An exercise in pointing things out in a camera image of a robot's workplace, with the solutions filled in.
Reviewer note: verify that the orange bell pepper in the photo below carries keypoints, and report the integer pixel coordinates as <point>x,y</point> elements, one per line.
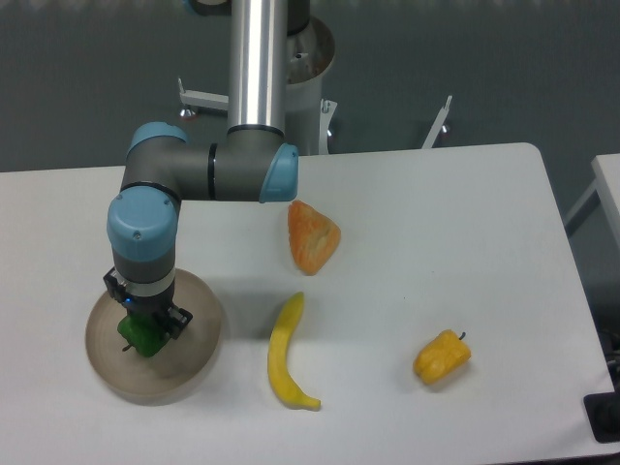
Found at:
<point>313,237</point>

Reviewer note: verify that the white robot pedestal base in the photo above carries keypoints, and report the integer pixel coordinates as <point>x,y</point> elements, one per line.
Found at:
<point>307,97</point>

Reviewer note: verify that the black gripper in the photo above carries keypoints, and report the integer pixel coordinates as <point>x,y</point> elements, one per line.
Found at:
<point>171,319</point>

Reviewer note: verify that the green bell pepper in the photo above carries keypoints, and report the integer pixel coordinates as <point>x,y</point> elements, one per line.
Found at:
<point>143,334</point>

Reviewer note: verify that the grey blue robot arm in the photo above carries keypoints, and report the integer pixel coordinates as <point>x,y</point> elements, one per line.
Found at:
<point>254,164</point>

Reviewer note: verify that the yellow bell pepper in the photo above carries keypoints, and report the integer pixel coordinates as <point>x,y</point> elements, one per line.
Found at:
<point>441,356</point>

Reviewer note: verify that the yellow banana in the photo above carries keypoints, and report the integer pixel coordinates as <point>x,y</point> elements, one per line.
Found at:
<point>280,379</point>

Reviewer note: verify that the black device at edge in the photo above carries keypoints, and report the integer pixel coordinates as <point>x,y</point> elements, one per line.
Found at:
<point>602,410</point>

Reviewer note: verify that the white side table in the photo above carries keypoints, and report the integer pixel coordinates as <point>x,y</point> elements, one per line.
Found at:
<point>603,191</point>

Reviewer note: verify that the beige round plate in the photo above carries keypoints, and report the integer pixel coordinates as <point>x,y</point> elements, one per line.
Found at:
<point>177,367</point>

